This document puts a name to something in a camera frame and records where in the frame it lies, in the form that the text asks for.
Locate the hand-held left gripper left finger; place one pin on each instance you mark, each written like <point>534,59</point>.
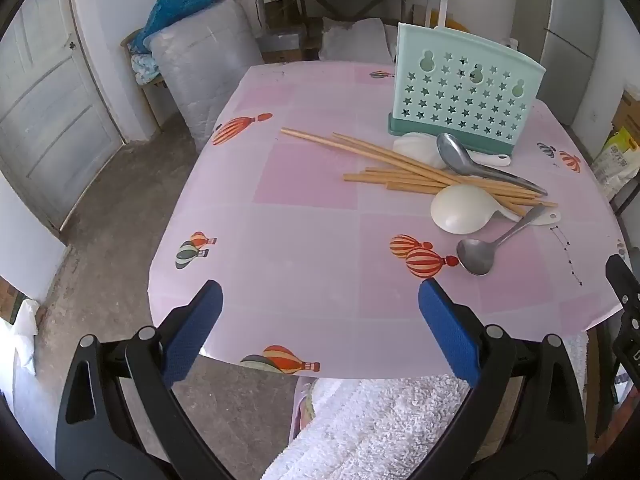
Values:
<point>195,330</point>

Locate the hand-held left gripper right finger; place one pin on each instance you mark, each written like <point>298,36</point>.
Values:
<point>450,330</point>

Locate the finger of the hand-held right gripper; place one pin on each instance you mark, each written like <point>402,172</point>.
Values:
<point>622,280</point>

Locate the small metal spoon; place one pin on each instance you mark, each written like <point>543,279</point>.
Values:
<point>475,257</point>

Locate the white rice paddle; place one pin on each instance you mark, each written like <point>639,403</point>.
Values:
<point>460,207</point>

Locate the bunch of wooden chopsticks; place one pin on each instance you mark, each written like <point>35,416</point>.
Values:
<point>380,177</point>

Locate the large metal spoon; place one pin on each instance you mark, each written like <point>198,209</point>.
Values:
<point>452,152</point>

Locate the teal star-holed utensil holder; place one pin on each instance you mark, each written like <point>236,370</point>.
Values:
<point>450,85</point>

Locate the yellow-green rice bag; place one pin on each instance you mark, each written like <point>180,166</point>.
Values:
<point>617,160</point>

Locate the white towel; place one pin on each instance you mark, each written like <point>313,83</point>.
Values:
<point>360,430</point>

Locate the white plastic bag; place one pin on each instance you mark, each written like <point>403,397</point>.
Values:
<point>25,335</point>

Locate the large printed cardboard box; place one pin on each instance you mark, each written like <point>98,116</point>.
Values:
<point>630,110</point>

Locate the wooden chair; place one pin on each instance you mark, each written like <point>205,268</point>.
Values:
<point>150,92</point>

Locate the silver fridge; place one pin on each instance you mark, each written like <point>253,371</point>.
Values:
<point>575,35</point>

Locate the grey bagged quilt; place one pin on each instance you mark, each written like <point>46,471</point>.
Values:
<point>200,70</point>

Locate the grey panel door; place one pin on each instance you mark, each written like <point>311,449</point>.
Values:
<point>45,110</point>

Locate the patterned blue cloth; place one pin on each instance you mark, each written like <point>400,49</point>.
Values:
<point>146,67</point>

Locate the white bagged pillow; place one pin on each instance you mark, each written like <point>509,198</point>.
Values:
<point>355,40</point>

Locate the orange bag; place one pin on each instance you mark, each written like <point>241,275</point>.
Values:
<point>456,24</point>

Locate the blue plastic bag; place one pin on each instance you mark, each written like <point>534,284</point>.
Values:
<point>175,7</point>

